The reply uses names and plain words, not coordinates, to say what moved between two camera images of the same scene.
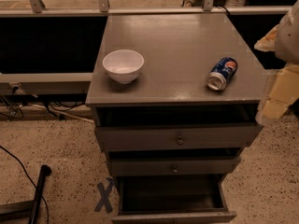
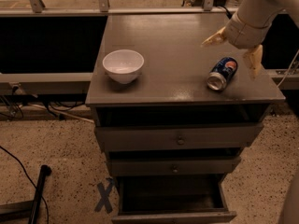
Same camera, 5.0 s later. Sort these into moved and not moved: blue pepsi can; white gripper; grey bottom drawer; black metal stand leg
Moved: white gripper
Not moved: black metal stand leg; blue pepsi can; grey bottom drawer
